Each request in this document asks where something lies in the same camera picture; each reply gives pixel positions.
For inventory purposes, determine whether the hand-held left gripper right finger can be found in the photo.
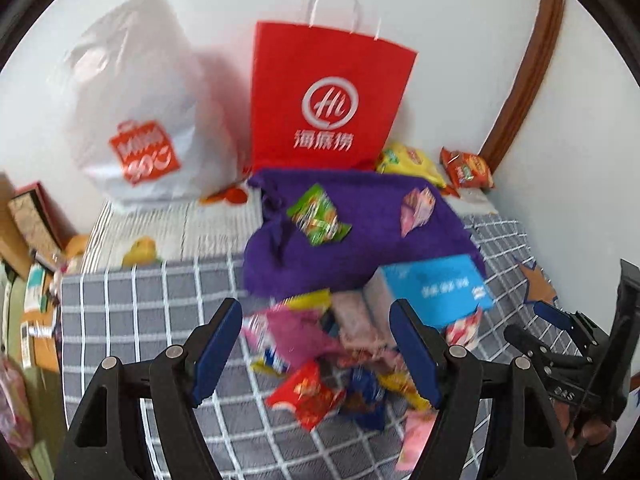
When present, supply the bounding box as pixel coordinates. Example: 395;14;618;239
389;299;576;480

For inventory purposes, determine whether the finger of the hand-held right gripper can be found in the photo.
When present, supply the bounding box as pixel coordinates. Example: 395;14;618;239
532;301;608;356
502;324;556;368

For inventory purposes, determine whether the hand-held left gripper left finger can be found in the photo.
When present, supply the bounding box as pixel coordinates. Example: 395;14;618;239
55;297;244;480

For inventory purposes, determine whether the dark blue snack packet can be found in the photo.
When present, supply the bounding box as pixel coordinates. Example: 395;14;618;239
340;367;388;431

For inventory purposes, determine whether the magenta snack packet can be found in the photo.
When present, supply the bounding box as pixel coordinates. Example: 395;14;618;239
260;305;341;371

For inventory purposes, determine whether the red snack packet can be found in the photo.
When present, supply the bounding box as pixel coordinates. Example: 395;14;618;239
266;360;347;431

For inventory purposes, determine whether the green snack packet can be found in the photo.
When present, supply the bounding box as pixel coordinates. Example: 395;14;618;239
286;184;352;247

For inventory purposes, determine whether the person's right hand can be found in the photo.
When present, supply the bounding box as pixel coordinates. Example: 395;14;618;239
557;400;618;461

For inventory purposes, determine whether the small yellow snack packet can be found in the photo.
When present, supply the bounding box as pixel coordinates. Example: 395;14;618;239
377;372;431;411

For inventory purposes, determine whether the red white candy packet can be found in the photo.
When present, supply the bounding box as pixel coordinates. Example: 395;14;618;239
444;307;485;348

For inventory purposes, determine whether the blue tissue box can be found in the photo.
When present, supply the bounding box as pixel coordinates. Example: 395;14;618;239
364;254;496;331

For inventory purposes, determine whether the grey checked blanket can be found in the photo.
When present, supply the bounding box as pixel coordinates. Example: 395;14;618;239
59;210;561;480

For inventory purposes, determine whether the purple towel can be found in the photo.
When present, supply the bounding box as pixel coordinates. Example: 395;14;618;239
242;169;487;306

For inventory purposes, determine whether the yellow plush toy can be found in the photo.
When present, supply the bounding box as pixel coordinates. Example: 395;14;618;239
121;236;163;267

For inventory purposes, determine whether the white striped sheet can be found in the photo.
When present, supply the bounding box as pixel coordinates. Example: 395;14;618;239
82;195;266;273

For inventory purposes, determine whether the pink printed snack packet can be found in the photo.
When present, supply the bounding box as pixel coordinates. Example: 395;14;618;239
400;187;437;237

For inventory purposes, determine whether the red orange chip bag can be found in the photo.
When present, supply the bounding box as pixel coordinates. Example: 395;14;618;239
440;147;495;190

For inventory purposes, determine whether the brown cardboard box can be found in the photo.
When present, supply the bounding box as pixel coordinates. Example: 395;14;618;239
22;310;63;373

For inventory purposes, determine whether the yellow chip bag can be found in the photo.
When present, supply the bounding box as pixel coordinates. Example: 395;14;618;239
375;142;448;188

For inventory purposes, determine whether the pink plastic bag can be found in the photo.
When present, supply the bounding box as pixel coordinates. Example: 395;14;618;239
0;355;33;448

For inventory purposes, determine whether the patterned gift box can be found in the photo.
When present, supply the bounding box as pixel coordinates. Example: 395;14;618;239
7;180;68;267

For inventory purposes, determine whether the wooden headboard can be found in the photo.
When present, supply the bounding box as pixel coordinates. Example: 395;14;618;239
0;175;32;281

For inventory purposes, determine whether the white plastic shopping bag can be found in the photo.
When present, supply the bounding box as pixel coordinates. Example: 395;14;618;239
62;0;246;206

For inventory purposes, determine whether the red paper bag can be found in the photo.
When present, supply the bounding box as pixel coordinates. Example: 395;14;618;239
248;0;419;173

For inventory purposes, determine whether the brown wooden door frame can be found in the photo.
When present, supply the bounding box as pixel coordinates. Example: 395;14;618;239
477;0;568;173

